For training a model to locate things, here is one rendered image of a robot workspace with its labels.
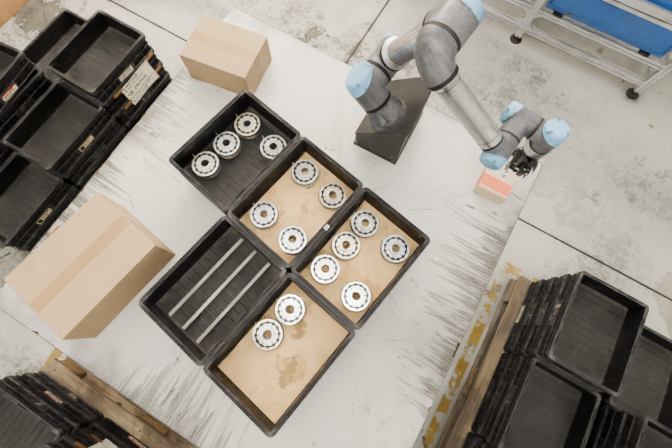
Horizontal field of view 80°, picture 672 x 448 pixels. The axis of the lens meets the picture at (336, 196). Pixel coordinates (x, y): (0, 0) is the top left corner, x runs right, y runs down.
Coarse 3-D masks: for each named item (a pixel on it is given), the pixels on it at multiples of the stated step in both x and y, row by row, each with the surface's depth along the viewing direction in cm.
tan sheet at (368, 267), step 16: (368, 208) 151; (384, 224) 150; (368, 240) 148; (368, 256) 146; (304, 272) 144; (352, 272) 144; (368, 272) 144; (384, 272) 144; (320, 288) 142; (336, 288) 142; (384, 288) 143; (336, 304) 141; (352, 320) 139
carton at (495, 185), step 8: (488, 168) 163; (504, 168) 163; (480, 176) 168; (488, 176) 162; (496, 176) 162; (504, 176) 162; (512, 176) 162; (480, 184) 161; (488, 184) 161; (496, 184) 161; (504, 184) 161; (512, 184) 161; (480, 192) 165; (488, 192) 162; (496, 192) 160; (504, 192) 160; (496, 200) 164; (504, 200) 161
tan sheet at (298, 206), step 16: (288, 176) 155; (320, 176) 155; (272, 192) 152; (288, 192) 153; (304, 192) 153; (352, 192) 153; (288, 208) 151; (304, 208) 151; (320, 208) 151; (288, 224) 149; (304, 224) 149; (320, 224) 149; (272, 240) 147; (288, 256) 145
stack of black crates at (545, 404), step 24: (504, 360) 195; (528, 360) 174; (504, 384) 182; (528, 384) 176; (552, 384) 176; (576, 384) 166; (480, 408) 192; (504, 408) 171; (528, 408) 173; (552, 408) 173; (576, 408) 173; (480, 432) 179; (504, 432) 160; (528, 432) 170; (552, 432) 170; (576, 432) 166
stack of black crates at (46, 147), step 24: (48, 96) 203; (72, 96) 214; (24, 120) 198; (48, 120) 209; (72, 120) 209; (96, 120) 202; (24, 144) 205; (48, 144) 205; (72, 144) 195; (96, 144) 211; (48, 168) 190; (72, 168) 203; (96, 168) 219
